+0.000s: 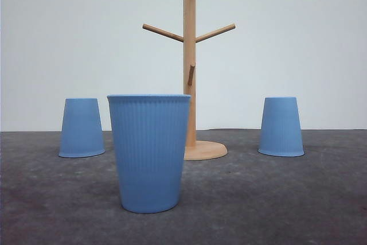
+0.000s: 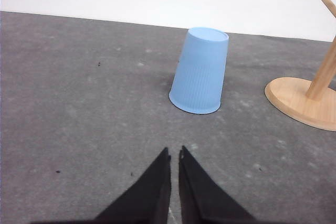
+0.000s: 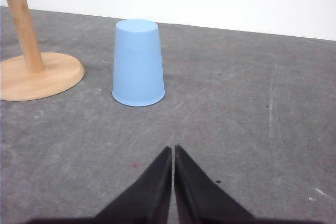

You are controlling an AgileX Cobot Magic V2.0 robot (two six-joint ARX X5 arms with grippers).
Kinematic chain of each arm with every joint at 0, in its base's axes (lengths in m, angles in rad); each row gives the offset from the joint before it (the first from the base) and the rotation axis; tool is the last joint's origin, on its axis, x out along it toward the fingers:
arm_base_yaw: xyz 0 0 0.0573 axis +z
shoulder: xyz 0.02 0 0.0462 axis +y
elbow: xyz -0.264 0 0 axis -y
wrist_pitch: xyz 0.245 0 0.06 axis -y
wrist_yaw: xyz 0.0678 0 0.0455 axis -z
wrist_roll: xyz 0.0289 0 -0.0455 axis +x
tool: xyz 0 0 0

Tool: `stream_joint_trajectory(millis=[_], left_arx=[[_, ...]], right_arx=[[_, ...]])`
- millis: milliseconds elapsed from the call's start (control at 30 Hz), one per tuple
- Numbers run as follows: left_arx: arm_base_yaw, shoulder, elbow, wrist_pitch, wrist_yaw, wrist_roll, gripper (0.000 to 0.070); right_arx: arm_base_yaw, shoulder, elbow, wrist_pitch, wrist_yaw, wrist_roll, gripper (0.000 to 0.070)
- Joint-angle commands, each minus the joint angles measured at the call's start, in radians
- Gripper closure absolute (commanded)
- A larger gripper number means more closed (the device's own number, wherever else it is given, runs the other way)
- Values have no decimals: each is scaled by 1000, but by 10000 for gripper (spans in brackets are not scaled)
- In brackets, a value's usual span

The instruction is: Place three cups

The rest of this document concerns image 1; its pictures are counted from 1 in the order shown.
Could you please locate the blue ribbed cup front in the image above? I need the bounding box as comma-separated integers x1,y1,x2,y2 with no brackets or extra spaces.
107,94,191,213

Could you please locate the blue cup image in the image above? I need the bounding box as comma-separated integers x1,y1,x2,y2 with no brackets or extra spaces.
258,97,304,157
58,98,105,158

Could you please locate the wooden mug tree stand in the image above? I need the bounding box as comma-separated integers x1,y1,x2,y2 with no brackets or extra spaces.
142,0,236,161

